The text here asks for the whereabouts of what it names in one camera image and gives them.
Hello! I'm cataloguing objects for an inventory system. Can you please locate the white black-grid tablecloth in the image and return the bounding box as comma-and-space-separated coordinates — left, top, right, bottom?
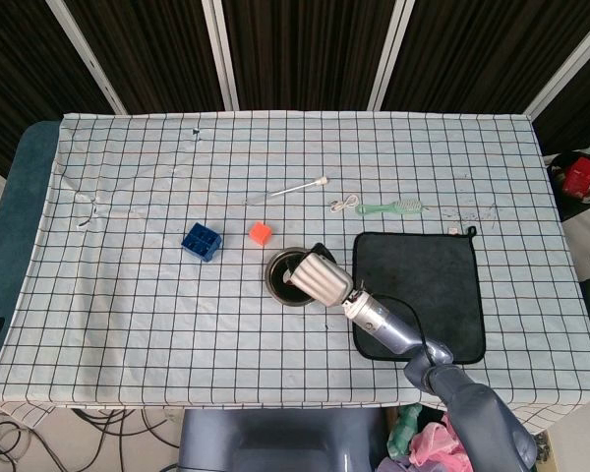
0, 111, 590, 437

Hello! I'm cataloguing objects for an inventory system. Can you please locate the grey-blue robot torso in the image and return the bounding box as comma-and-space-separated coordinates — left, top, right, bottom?
178, 406, 390, 472

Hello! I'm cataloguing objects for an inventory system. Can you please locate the white slanted frame post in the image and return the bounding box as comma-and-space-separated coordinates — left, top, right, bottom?
45, 0, 128, 115

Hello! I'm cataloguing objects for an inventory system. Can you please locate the blue four-cell plastic block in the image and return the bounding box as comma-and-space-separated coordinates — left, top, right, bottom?
180, 221, 223, 262

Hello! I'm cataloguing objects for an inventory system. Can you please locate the orange cube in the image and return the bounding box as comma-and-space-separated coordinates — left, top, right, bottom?
248, 220, 273, 247

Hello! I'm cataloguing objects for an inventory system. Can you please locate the white USB cable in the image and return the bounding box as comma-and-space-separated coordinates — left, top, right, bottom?
328, 193, 360, 215

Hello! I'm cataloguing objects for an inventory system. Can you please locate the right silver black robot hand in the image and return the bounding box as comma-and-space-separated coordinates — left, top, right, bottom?
291, 241, 353, 308

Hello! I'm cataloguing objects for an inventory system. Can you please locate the stainless steel bowl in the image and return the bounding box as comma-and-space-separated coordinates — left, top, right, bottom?
264, 247, 321, 310

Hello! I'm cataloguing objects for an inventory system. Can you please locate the green cloth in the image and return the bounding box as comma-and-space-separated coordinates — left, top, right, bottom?
386, 403, 422, 458

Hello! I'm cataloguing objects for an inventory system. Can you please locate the pink plastic bag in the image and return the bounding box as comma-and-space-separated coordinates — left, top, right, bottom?
407, 422, 473, 472

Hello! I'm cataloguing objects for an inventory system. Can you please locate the green brush with white bristles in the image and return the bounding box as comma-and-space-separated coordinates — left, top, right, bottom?
355, 198, 427, 217

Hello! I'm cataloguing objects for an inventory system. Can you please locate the black bag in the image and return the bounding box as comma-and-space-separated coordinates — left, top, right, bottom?
545, 150, 590, 222

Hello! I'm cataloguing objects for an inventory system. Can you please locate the dark grey towel mat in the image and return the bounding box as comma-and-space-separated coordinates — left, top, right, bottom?
351, 231, 487, 365

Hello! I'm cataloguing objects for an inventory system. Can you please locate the black floor cable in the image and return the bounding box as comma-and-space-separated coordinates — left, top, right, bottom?
73, 406, 179, 451
0, 405, 63, 472

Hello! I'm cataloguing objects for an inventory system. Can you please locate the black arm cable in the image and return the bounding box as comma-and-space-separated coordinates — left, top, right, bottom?
356, 279, 456, 368

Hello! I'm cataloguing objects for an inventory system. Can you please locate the glass test tube with stopper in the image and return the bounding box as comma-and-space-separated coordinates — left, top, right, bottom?
245, 175, 328, 206

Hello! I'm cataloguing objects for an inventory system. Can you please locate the white double frame post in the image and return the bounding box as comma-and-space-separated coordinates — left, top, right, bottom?
202, 0, 241, 112

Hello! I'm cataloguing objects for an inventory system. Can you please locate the red box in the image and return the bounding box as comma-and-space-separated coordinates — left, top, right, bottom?
562, 156, 590, 198

